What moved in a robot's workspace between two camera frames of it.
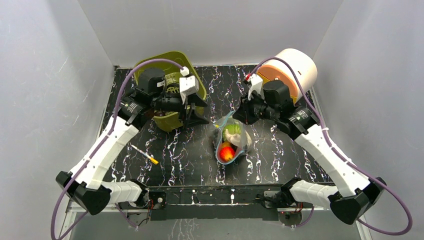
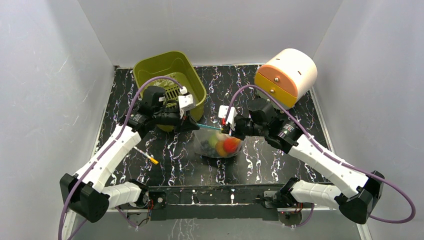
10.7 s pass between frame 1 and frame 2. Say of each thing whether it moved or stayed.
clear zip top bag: moved
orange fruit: moved
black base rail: stayed
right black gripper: moved
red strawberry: moved
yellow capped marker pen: stayed
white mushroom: moved
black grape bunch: moved
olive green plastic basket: stayed
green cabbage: moved
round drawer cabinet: stayed
